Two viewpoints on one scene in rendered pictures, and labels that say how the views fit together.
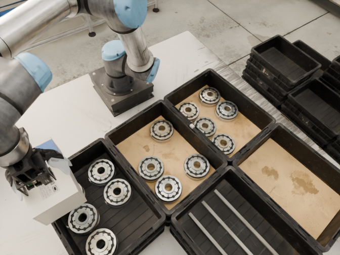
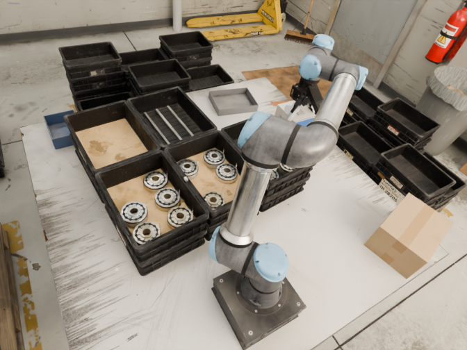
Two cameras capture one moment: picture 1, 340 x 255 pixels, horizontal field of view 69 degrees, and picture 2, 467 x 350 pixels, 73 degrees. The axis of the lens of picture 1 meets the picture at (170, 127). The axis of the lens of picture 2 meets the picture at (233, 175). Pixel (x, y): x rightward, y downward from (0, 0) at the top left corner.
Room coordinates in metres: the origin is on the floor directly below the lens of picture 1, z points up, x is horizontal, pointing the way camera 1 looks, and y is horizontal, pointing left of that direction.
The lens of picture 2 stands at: (1.37, 0.09, 1.93)
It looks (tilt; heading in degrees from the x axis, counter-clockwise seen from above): 48 degrees down; 180
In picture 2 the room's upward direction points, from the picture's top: 11 degrees clockwise
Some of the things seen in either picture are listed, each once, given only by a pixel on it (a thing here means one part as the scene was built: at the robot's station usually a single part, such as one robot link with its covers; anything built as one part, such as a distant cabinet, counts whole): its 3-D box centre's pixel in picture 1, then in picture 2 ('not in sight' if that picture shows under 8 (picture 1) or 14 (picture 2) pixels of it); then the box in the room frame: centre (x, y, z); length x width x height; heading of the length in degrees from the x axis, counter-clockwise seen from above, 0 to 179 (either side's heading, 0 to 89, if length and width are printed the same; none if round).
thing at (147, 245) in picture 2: (218, 110); (151, 194); (0.64, -0.20, 0.92); 0.40 x 0.30 x 0.02; 43
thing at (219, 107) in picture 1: (226, 109); (133, 212); (0.69, -0.26, 0.86); 0.10 x 0.10 x 0.01
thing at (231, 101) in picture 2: not in sight; (233, 101); (-0.36, 0.01, 0.73); 0.27 x 0.20 x 0.05; 118
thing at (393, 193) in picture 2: not in sight; (390, 195); (-0.11, 1.15, 0.41); 0.31 x 0.02 x 0.16; 38
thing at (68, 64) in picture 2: not in sight; (95, 78); (-0.80, -1.16, 0.37); 0.40 x 0.30 x 0.45; 128
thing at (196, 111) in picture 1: (187, 110); (180, 216); (0.67, -0.08, 0.86); 0.10 x 0.10 x 0.01
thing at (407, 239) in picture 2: not in sight; (407, 233); (0.47, 0.93, 0.78); 0.30 x 0.22 x 0.16; 142
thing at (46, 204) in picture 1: (48, 179); (299, 123); (0.23, 0.34, 1.09); 0.20 x 0.12 x 0.09; 38
